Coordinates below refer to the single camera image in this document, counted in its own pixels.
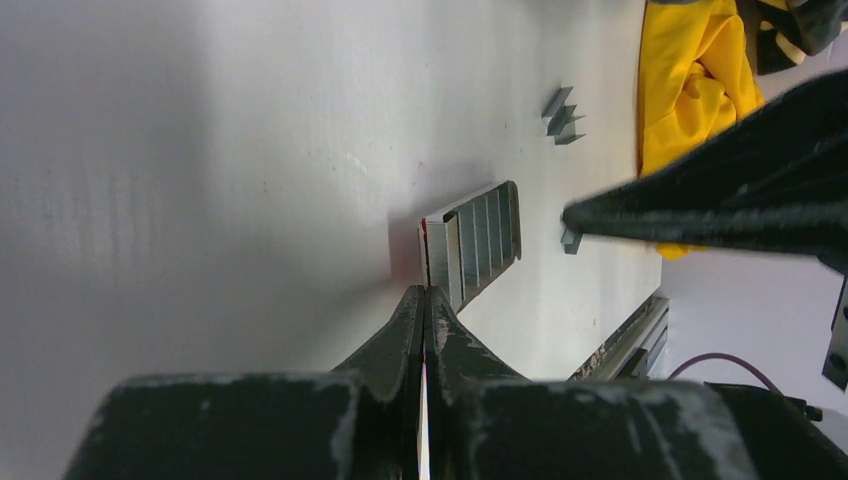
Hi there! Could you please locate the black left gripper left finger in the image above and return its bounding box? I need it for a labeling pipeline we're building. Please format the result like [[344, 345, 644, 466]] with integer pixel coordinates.
[[65, 285, 424, 479]]

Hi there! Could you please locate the staple box with staples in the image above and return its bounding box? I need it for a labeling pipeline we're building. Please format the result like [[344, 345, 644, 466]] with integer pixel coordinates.
[[418, 180, 522, 312]]

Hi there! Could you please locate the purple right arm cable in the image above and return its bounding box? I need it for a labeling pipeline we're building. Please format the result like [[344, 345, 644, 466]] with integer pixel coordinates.
[[665, 352, 786, 395]]

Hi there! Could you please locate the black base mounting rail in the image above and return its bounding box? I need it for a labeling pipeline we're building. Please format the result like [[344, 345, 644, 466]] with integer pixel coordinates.
[[570, 295, 670, 380]]

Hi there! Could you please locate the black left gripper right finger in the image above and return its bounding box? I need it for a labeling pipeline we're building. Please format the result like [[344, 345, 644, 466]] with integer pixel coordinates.
[[424, 288, 757, 479]]

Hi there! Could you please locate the grey staple strip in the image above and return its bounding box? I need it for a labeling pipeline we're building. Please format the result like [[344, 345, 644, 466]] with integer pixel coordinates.
[[541, 86, 573, 120], [546, 105, 584, 146], [560, 226, 582, 255]]

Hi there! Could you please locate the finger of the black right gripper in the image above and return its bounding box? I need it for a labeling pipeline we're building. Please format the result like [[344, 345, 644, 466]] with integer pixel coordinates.
[[562, 71, 847, 272]]

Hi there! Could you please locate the black floral plush pillow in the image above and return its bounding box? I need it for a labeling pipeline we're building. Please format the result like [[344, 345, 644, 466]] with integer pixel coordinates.
[[755, 0, 847, 76]]

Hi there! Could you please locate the yellow crumpled cloth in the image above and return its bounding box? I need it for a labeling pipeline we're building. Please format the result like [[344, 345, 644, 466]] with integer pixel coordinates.
[[637, 0, 766, 261]]

